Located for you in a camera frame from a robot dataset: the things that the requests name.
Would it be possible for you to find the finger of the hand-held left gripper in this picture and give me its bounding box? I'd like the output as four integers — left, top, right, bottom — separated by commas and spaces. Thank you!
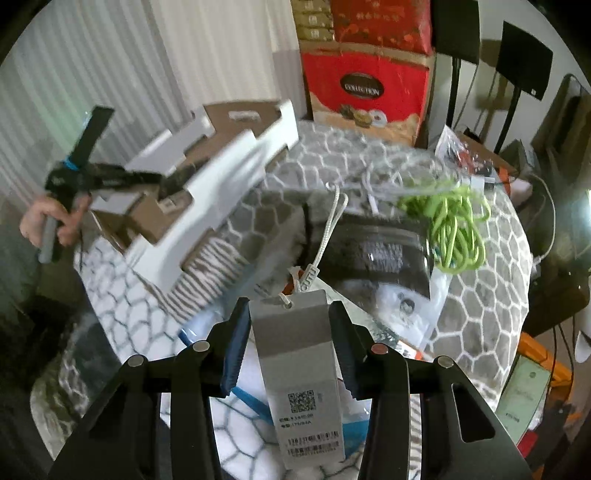
90, 165, 194, 201

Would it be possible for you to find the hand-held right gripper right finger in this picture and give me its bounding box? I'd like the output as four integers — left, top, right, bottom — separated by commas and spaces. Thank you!
329, 300, 534, 480

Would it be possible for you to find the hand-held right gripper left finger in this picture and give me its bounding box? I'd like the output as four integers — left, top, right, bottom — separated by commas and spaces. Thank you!
48, 298, 252, 480

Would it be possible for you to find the grey and white hang tag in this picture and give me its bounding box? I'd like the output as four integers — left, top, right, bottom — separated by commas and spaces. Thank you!
249, 187, 349, 470

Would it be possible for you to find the white and brown cardboard box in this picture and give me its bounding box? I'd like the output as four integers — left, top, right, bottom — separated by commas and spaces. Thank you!
90, 99, 300, 301

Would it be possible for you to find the green braided cable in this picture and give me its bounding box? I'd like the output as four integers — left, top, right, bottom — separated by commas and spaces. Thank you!
399, 182, 492, 276

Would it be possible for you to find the person's left hand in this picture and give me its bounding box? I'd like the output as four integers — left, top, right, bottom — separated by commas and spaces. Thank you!
21, 194, 90, 247

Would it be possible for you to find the black item in clear bag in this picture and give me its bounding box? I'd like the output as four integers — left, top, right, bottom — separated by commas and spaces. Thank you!
302, 203, 437, 301

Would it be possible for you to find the white curtain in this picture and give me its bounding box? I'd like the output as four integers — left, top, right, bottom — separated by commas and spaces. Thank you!
0, 0, 305, 208

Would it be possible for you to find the grey honeycomb pattern blanket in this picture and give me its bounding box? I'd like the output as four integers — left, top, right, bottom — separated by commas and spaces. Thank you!
34, 120, 539, 480

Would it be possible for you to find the green paper card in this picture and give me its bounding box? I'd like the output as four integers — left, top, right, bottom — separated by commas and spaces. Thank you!
501, 354, 552, 424

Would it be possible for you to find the black box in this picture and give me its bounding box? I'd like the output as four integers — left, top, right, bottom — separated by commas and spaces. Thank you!
522, 258, 591, 337

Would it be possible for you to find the clear bag of small parts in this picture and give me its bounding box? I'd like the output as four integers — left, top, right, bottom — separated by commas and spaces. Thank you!
434, 127, 498, 185

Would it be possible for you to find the red shopping bag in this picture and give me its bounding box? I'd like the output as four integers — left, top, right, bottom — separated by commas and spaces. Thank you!
300, 50, 437, 148

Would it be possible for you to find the dark framed panel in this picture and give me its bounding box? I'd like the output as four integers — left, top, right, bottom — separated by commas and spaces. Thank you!
531, 74, 591, 259

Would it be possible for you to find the red patterned gift bag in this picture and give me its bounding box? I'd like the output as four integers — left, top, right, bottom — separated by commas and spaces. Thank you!
332, 0, 433, 54

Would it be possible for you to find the black panel on stand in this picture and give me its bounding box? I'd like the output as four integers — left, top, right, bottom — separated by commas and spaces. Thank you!
431, 0, 483, 132
493, 21, 554, 154

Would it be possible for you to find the white cable in clear bag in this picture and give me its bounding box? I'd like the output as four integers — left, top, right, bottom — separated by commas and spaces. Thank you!
323, 148, 462, 217

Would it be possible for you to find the orange frame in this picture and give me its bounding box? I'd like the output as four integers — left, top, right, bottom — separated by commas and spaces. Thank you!
519, 333, 575, 386

